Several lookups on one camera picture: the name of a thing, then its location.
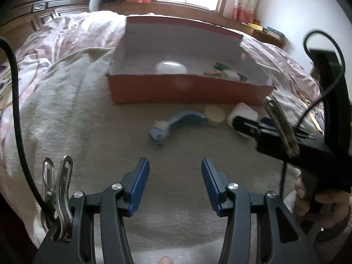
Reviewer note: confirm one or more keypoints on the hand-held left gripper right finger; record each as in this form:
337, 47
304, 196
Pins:
210, 187

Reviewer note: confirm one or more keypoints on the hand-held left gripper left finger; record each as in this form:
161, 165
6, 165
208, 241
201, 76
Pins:
139, 187

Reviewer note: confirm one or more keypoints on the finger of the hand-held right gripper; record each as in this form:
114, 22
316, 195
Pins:
267, 121
247, 128

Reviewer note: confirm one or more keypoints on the white plastic case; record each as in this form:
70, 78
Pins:
243, 111

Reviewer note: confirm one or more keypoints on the white charger plug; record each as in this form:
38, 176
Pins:
230, 74

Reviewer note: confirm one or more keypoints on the wooden block puzzle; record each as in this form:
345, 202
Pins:
213, 73

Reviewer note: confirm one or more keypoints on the green drink carton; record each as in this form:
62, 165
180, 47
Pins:
223, 66

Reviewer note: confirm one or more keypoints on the red cardboard box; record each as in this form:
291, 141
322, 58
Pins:
178, 88

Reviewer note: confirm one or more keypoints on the person's right forearm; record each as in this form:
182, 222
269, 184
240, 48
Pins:
334, 234

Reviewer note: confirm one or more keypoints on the person's right hand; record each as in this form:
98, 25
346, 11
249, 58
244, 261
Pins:
332, 206

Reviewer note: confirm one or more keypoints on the person's left hand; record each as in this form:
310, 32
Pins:
165, 260

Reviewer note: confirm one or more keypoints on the metal spring clip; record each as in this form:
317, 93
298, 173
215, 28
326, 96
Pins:
62, 198
283, 129

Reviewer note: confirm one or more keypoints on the round beige wooden lid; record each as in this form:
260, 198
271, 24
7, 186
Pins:
214, 114

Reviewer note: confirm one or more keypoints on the beige towel blanket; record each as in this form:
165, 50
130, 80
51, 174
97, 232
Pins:
96, 143

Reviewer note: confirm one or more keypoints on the stack of books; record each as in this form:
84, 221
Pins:
275, 33

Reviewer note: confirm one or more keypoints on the yellow book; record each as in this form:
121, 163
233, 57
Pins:
254, 26

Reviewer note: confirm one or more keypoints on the white round container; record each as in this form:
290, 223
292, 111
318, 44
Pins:
170, 67

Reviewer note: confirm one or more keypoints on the wooden window ledge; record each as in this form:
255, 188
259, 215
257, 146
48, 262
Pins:
165, 8

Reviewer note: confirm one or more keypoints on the pink printed quilt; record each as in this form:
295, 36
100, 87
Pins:
68, 30

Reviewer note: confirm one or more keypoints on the dark wooden headboard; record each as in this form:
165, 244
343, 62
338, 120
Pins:
41, 13

